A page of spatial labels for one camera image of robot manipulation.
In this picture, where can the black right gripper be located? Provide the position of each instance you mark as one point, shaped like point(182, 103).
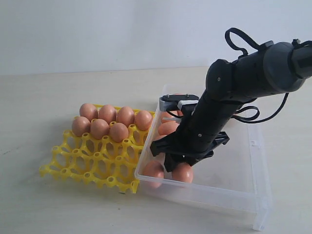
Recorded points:
point(198, 134)

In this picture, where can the brown egg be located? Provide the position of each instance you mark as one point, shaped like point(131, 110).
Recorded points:
point(108, 113)
point(99, 128)
point(154, 169)
point(88, 111)
point(167, 128)
point(80, 126)
point(159, 137)
point(143, 120)
point(126, 116)
point(183, 172)
point(118, 132)
point(166, 117)

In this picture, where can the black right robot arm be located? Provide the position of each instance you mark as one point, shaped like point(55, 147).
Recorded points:
point(276, 68)

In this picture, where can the clear plastic bin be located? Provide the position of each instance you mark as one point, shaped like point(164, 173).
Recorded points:
point(235, 178)

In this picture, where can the yellow plastic egg tray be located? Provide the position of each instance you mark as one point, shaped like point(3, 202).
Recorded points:
point(103, 162)

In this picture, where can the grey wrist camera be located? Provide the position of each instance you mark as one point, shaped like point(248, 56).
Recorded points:
point(176, 102)

